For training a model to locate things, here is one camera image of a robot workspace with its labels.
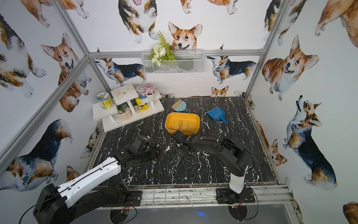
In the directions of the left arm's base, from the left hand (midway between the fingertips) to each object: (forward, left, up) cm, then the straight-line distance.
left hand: (159, 149), depth 82 cm
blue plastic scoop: (+34, -42, -11) cm, 55 cm away
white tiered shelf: (+27, +40, -5) cm, 49 cm away
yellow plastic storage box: (+26, -14, -10) cm, 31 cm away
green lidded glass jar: (+29, +35, +12) cm, 47 cm away
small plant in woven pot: (+31, +29, -3) cm, 43 cm away
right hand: (+5, -14, -7) cm, 17 cm away
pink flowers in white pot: (+35, +8, +15) cm, 39 cm away
